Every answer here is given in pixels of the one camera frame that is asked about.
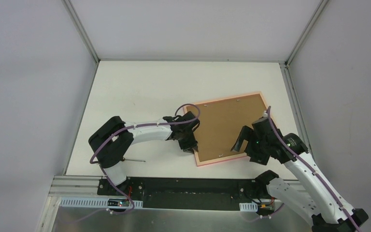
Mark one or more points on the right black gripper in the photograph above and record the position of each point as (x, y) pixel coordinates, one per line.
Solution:
(249, 142)

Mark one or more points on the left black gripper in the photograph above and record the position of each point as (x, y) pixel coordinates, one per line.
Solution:
(189, 140)

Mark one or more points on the pink picture frame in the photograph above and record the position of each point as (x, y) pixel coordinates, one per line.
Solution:
(221, 121)

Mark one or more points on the yellow black screwdriver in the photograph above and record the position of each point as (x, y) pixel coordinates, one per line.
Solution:
(135, 160)

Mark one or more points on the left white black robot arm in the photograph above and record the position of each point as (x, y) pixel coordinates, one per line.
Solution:
(112, 140)

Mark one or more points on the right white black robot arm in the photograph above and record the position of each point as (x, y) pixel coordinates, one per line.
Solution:
(322, 206)

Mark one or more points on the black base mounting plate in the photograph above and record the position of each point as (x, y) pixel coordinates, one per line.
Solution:
(192, 193)

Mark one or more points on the right white cable duct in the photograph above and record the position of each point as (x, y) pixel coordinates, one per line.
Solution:
(248, 207)

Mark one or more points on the white cable duct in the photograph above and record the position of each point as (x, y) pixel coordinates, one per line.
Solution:
(112, 203)
(248, 207)

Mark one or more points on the left white cable duct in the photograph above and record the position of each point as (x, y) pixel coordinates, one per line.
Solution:
(112, 203)

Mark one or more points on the aluminium front rail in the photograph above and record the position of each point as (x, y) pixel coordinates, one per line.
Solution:
(86, 186)

